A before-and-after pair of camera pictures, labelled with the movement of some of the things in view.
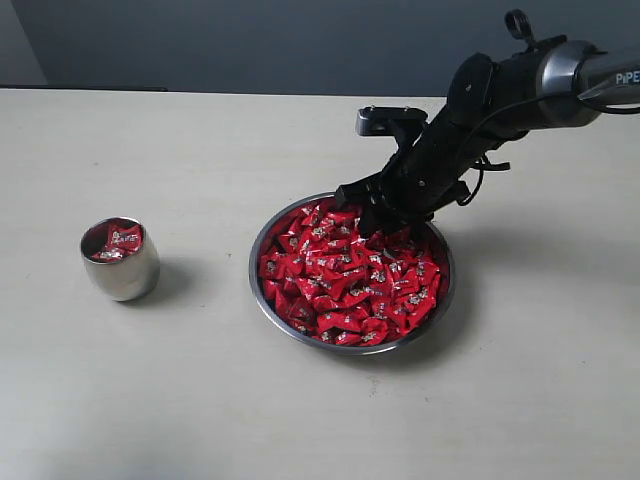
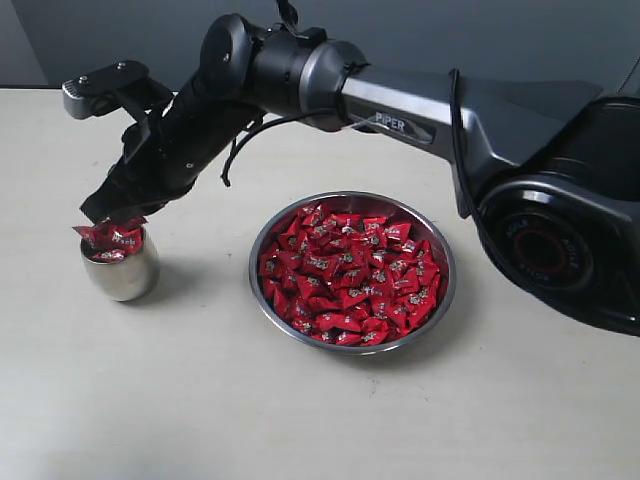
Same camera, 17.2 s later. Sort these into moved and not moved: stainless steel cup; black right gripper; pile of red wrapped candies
Moved: black right gripper
Not moved: pile of red wrapped candies; stainless steel cup
